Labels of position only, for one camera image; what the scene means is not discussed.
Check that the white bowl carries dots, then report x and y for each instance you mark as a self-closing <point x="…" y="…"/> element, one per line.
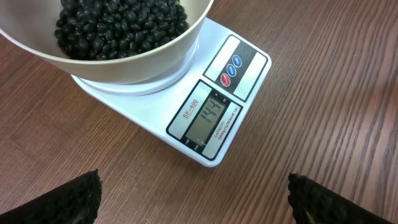
<point x="30" y="25"/>

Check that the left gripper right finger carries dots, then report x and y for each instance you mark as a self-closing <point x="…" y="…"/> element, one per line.
<point x="313" y="203"/>

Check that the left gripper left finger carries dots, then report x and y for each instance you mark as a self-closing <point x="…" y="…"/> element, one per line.
<point x="76" y="201"/>

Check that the white digital kitchen scale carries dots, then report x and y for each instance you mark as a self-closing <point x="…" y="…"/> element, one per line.
<point x="199" y="104"/>

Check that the black beans in bowl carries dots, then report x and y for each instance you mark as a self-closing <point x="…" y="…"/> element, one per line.
<point x="112" y="29"/>

